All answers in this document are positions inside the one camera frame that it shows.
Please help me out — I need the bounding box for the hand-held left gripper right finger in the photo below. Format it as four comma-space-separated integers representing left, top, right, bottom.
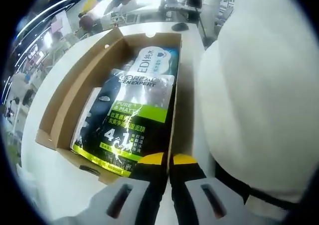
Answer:
169, 153, 287, 225

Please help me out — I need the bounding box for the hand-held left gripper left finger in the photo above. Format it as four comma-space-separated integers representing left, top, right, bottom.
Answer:
56, 152, 168, 225

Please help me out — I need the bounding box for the black face mask packet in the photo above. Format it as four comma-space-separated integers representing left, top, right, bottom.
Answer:
70, 69, 175, 178

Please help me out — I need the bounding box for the wet wipes packet white lid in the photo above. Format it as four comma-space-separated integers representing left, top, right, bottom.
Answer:
124, 45, 179, 76

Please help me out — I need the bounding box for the brown cardboard shoe box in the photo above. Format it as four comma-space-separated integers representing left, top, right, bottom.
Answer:
34, 27, 184, 186

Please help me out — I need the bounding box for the white medicine box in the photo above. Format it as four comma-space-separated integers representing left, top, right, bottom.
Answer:
79, 87, 103, 126

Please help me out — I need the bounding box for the black computer mouse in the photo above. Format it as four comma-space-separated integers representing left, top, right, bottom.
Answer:
171, 22, 190, 31

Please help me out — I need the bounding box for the person's white shirt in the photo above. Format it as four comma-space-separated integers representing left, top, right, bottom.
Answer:
196, 0, 319, 203

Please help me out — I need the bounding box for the black strap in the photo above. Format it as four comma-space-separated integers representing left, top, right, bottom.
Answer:
214, 160, 300, 210

